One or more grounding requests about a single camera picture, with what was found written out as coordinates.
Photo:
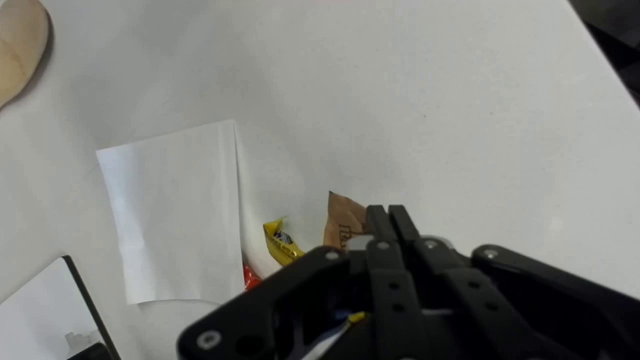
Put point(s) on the long yellow sauce packet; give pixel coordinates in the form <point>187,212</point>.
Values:
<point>282,243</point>

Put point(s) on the wooden spoon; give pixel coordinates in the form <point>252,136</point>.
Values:
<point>21,42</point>

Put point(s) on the red sauce packet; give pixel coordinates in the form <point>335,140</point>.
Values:
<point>250,277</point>

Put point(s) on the white board with black edge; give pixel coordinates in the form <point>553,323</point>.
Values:
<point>41,313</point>

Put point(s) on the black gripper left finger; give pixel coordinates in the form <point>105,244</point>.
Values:
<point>321,301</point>

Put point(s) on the white paper napkin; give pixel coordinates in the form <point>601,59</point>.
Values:
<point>173,212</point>

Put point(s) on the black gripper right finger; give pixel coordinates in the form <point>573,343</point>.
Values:
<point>521,301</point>

